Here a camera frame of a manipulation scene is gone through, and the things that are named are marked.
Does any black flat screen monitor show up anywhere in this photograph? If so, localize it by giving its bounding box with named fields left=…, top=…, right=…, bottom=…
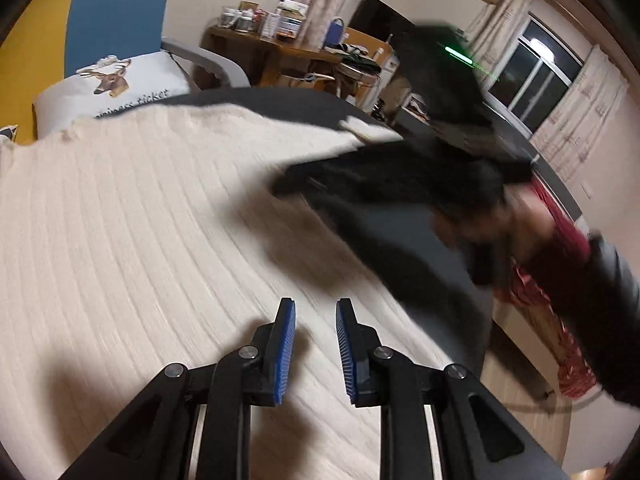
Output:
left=347, top=0, right=416, bottom=43

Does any red quilt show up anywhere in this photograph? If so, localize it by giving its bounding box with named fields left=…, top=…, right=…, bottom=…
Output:
left=492, top=260, right=598, bottom=401

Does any white-framed window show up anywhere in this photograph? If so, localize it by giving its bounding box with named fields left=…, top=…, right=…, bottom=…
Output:
left=487, top=15, right=586, bottom=133

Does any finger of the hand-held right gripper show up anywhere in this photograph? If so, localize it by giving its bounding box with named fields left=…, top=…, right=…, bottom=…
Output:
left=270, top=147, right=362, bottom=200

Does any blue bag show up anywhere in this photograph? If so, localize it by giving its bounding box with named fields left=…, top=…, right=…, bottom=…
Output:
left=325, top=17, right=346, bottom=48

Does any person's right hand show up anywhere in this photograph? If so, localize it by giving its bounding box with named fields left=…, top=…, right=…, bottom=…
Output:
left=492, top=185, right=556, bottom=263

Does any dark wooden desk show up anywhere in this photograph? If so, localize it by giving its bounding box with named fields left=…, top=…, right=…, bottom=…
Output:
left=202, top=25, right=346, bottom=91

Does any stack of boxes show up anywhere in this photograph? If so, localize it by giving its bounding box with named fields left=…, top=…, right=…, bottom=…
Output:
left=275, top=0, right=308, bottom=38

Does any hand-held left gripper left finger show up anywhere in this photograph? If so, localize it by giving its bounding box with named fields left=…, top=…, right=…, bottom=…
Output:
left=60, top=297, right=298, bottom=480

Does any light wooden desk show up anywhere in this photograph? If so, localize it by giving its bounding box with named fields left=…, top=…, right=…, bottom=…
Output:
left=345, top=27, right=401, bottom=76

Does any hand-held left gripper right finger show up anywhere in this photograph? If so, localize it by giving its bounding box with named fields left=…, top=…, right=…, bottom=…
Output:
left=335, top=297, right=571, bottom=480

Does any white deer-print pillow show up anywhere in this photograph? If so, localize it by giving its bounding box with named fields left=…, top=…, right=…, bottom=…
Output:
left=32, top=52, right=193, bottom=138

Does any cream knit sweater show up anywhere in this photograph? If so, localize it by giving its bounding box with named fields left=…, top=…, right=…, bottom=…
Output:
left=0, top=102, right=481, bottom=480

